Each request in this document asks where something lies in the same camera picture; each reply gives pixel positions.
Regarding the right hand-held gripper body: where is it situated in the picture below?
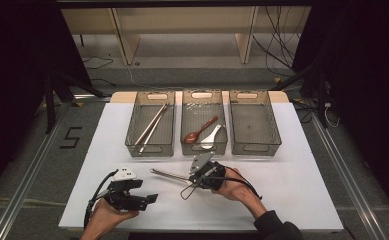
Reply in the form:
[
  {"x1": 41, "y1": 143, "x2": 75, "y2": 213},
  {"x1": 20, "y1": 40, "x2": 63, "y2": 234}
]
[{"x1": 188, "y1": 151, "x2": 227, "y2": 192}]

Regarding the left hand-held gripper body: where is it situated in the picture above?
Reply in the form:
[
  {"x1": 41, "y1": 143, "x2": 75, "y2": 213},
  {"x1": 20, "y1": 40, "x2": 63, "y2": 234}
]
[{"x1": 103, "y1": 167, "x2": 149, "y2": 212}]

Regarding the metal table knife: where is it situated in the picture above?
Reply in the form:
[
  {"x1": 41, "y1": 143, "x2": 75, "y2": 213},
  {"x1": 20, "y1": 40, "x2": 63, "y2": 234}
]
[{"x1": 149, "y1": 168, "x2": 196, "y2": 184}]

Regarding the metal spoon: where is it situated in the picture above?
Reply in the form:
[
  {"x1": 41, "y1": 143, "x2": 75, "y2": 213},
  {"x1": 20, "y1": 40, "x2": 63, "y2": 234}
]
[{"x1": 150, "y1": 168, "x2": 192, "y2": 183}]

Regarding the white ceramic spoon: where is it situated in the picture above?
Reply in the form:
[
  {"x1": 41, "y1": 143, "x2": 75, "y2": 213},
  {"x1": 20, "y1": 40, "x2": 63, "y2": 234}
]
[{"x1": 200, "y1": 124, "x2": 223, "y2": 150}]

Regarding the reddish brown wooden spoon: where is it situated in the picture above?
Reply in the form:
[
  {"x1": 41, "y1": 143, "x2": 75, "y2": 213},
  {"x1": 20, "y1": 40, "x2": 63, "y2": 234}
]
[{"x1": 183, "y1": 115, "x2": 219, "y2": 145}]

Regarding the smoky transparent plastic bin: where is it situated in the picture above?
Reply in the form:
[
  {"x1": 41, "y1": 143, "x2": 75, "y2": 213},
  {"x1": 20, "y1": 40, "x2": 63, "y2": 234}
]
[
  {"x1": 229, "y1": 90, "x2": 282, "y2": 157},
  {"x1": 125, "y1": 90, "x2": 176, "y2": 158},
  {"x1": 180, "y1": 89, "x2": 229, "y2": 156}
]

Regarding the person's left hand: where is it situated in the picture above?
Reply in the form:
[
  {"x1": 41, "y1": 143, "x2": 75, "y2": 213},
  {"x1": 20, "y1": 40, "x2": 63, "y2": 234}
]
[{"x1": 80, "y1": 199, "x2": 140, "y2": 240}]

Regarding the person's right hand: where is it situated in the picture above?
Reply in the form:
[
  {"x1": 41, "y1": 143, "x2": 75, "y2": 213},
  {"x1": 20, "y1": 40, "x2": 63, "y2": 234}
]
[{"x1": 220, "y1": 168, "x2": 268, "y2": 219}]

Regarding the black metal stand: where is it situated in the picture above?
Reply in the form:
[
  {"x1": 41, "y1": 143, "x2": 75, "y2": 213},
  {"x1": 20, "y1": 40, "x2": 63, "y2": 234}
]
[
  {"x1": 43, "y1": 71, "x2": 106, "y2": 134},
  {"x1": 270, "y1": 59, "x2": 330, "y2": 129}
]

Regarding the black curtain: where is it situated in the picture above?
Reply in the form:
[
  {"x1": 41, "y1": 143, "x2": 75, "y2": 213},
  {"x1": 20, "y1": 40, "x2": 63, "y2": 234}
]
[
  {"x1": 293, "y1": 0, "x2": 389, "y2": 221},
  {"x1": 0, "y1": 0, "x2": 93, "y2": 204}
]

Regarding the beige wooden desk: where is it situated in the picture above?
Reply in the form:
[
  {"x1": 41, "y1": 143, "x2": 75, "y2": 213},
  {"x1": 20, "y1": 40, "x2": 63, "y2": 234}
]
[{"x1": 60, "y1": 6, "x2": 311, "y2": 66}]

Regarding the right hand-held gripper cable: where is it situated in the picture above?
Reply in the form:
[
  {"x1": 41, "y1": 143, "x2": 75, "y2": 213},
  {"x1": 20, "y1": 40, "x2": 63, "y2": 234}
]
[{"x1": 180, "y1": 165, "x2": 264, "y2": 202}]

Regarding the hand-held gripper cable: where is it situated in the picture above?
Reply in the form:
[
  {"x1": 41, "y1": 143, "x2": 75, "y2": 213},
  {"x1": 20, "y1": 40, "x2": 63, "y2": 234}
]
[
  {"x1": 180, "y1": 165, "x2": 264, "y2": 202},
  {"x1": 83, "y1": 169, "x2": 120, "y2": 229}
]

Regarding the left hand-held gripper cable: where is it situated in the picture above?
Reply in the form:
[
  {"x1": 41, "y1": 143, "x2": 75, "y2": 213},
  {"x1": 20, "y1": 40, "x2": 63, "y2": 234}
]
[{"x1": 83, "y1": 169, "x2": 120, "y2": 229}]

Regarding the aluminium floor rail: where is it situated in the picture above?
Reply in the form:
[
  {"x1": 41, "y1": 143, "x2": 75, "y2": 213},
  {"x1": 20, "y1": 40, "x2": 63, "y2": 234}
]
[
  {"x1": 0, "y1": 103, "x2": 80, "y2": 240},
  {"x1": 310, "y1": 113, "x2": 388, "y2": 240}
]

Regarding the short aluminium rail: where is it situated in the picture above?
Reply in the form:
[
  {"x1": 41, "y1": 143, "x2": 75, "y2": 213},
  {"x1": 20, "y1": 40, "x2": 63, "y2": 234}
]
[{"x1": 73, "y1": 94, "x2": 111, "y2": 101}]

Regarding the white floor cable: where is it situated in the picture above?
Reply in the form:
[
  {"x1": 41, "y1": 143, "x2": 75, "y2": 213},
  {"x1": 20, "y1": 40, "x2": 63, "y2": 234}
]
[{"x1": 125, "y1": 64, "x2": 183, "y2": 92}]

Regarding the black floor cable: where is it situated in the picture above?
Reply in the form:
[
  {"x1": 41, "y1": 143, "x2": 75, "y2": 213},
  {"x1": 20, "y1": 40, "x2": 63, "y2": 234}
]
[
  {"x1": 81, "y1": 54, "x2": 115, "y2": 71},
  {"x1": 90, "y1": 78, "x2": 116, "y2": 88}
]

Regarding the thin white cable loop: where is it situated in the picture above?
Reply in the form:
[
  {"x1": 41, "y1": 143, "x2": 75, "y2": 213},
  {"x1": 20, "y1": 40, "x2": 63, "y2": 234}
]
[{"x1": 324, "y1": 108, "x2": 340, "y2": 128}]

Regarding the bundle of black cables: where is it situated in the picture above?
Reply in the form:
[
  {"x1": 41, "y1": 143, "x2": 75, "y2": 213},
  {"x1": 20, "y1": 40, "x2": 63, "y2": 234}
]
[{"x1": 251, "y1": 6, "x2": 304, "y2": 70}]

